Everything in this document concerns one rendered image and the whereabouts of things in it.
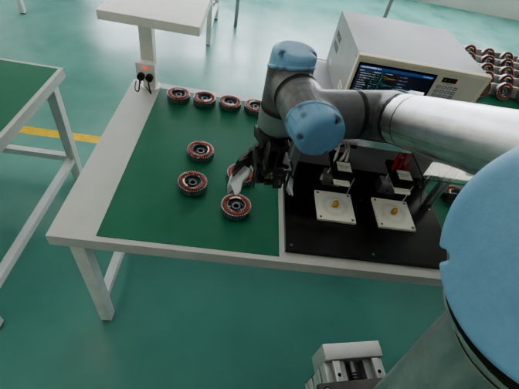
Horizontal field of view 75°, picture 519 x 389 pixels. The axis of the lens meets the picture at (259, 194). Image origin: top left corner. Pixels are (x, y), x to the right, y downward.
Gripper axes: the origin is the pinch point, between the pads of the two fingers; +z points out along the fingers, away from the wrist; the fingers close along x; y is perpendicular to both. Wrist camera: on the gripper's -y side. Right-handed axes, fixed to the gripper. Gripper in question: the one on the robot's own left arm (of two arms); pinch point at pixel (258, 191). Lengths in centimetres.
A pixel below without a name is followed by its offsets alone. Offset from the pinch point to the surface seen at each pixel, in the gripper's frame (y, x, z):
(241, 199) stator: -30.4, 2.8, 36.9
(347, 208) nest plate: -27, 45, 37
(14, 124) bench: -73, -88, 41
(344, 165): -36, 41, 23
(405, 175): -32, 65, 23
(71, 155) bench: -114, -88, 93
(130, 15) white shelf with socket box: -80, -39, -5
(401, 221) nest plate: -21, 65, 37
